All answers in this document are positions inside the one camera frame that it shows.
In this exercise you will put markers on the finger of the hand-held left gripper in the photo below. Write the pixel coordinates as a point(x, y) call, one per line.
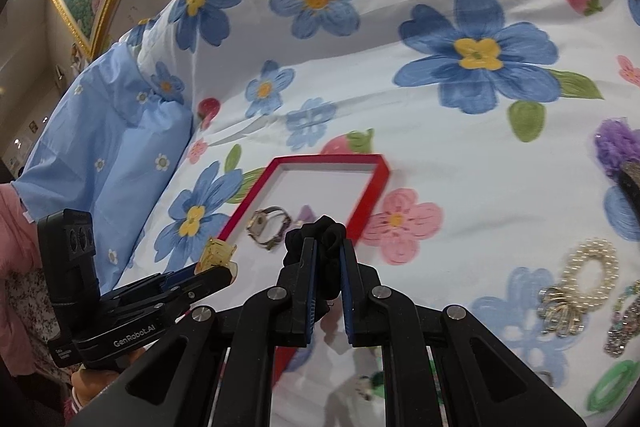
point(180, 278)
point(207, 284)

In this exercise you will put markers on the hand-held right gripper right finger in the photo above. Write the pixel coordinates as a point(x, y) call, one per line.
point(348, 289)

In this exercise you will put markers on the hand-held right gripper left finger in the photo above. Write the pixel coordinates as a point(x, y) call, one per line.
point(310, 279)

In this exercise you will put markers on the yellow hair claw clip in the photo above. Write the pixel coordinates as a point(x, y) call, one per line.
point(215, 254)

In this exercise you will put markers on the black scrunchie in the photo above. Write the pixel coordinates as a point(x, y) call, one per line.
point(327, 232)

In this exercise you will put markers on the red shallow box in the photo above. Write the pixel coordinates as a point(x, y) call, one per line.
point(325, 187)

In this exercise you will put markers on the rhinestone green bow clip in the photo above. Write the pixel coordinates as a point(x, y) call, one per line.
point(619, 334)

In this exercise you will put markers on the person's left hand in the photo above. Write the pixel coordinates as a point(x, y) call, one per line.
point(95, 384)

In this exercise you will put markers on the small purple flower clip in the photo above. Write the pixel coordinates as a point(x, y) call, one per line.
point(306, 213)

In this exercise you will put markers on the person's pink printed clothing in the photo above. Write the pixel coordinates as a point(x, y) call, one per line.
point(15, 227)

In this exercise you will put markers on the light blue floral pillow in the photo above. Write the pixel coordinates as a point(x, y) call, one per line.
point(100, 132)

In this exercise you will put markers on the floral bedsheet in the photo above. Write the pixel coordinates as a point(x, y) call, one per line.
point(400, 132)

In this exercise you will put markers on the purple fluffy hair clip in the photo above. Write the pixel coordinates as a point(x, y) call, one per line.
point(617, 142)

